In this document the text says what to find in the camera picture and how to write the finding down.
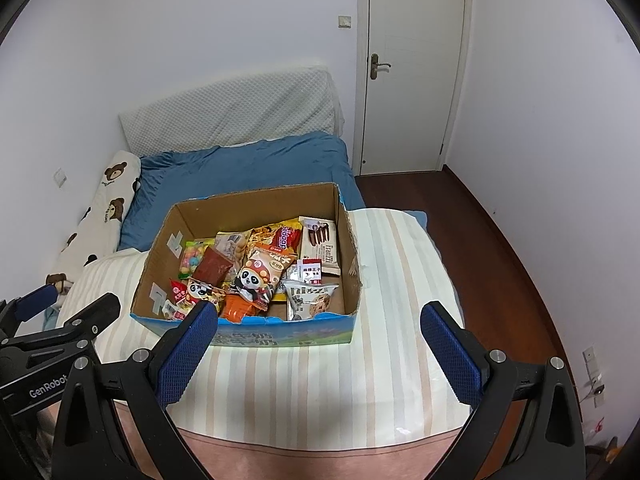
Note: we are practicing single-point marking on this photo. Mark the white quilted headboard cushion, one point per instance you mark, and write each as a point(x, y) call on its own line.
point(237, 110)

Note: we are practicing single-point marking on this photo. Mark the brown square snack packet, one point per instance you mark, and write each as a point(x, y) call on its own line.
point(213, 267)

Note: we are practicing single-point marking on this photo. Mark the red star snack packet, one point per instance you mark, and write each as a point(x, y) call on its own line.
point(179, 293)

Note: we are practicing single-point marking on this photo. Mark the yellow red noodle snack bag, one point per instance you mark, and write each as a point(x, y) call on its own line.
point(282, 236)

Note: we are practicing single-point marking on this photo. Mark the yellow panda snack bag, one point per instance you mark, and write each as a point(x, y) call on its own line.
point(199, 291)

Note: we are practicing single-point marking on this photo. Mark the beige yellow-edged snack bag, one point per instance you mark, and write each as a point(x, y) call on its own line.
point(233, 246)

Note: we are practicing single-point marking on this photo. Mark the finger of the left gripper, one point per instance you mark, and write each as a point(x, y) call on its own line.
point(86, 324)
point(20, 310)

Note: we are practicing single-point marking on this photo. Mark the beige chocolate stick packet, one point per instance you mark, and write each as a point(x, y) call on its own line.
point(319, 241)

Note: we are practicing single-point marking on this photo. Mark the wall socket with plug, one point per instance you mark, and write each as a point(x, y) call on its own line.
point(595, 384)

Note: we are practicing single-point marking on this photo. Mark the brass door handle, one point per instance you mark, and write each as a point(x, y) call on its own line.
point(376, 65)

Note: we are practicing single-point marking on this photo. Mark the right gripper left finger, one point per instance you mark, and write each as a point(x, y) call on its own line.
point(90, 441)

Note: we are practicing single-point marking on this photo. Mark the colourful gumball candy bag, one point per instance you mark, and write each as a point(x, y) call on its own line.
point(192, 255)

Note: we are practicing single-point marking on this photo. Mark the white grey snack packet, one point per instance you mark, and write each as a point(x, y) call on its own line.
point(305, 301)

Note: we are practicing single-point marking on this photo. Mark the cardboard box with printed sides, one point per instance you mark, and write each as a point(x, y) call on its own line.
point(196, 219)

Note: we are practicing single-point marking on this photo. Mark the wall light switch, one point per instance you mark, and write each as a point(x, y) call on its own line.
point(344, 21)

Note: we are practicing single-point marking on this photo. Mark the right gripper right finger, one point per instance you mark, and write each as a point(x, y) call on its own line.
point(548, 443)

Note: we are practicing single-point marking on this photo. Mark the orange snack packet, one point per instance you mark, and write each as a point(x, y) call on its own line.
point(236, 308)

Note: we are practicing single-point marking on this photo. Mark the wall socket near bed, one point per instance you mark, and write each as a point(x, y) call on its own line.
point(59, 177)

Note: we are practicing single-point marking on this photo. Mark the white door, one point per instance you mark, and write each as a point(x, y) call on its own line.
point(405, 117)

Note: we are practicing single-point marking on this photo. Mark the blue bed sheet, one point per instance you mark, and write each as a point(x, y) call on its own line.
point(171, 177)

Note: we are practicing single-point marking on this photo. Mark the small red white packet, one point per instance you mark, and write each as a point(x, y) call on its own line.
point(308, 271)

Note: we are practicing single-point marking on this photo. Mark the bear print long pillow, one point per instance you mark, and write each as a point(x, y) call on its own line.
point(98, 232)

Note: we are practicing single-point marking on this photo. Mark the orange panda snack bag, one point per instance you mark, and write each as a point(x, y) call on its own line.
point(261, 274)

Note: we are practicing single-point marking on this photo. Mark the striped white blanket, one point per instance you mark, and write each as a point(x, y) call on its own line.
point(384, 387)

